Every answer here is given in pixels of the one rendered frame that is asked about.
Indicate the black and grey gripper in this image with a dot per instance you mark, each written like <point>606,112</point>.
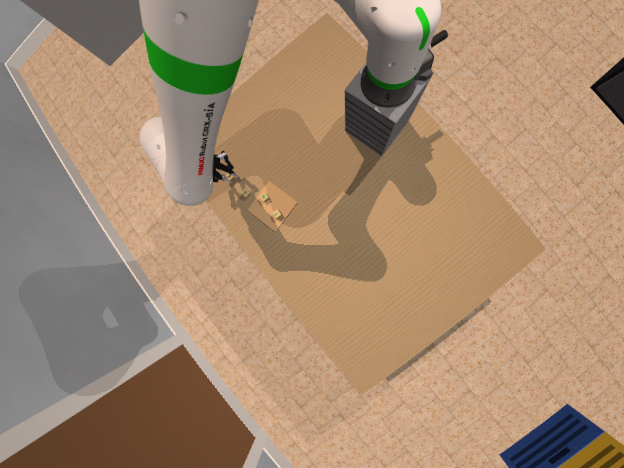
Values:
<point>219,176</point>

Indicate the tan flat mat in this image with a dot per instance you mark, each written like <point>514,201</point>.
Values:
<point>278,200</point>

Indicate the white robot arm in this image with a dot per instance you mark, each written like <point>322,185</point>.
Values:
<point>195,48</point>

